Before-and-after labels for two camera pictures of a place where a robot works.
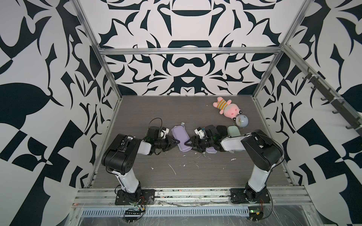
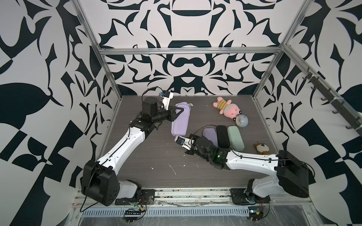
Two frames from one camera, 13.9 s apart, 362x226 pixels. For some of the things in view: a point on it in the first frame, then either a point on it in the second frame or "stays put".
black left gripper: [168, 146] to [171, 109]
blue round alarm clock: [242, 121] stays put
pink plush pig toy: [231, 110] stays put
